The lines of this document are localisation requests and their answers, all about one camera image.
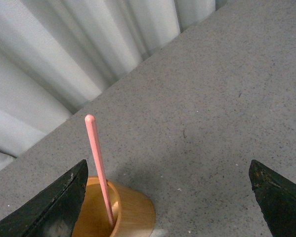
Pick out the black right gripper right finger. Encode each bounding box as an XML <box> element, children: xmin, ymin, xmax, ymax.
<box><xmin>249</xmin><ymin>160</ymin><xmax>296</xmax><ymax>237</ymax></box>

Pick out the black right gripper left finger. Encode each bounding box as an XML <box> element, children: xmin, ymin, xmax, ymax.
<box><xmin>0</xmin><ymin>159</ymin><xmax>88</xmax><ymax>237</ymax></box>

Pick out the pink chopstick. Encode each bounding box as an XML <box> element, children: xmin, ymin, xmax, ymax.
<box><xmin>85</xmin><ymin>114</ymin><xmax>115</xmax><ymax>228</ymax></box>

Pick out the bamboo chopstick holder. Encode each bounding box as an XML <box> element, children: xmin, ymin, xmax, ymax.
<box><xmin>72</xmin><ymin>176</ymin><xmax>156</xmax><ymax>237</ymax></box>

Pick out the white pleated curtain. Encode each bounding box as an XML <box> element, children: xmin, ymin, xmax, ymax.
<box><xmin>0</xmin><ymin>0</ymin><xmax>225</xmax><ymax>171</ymax></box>

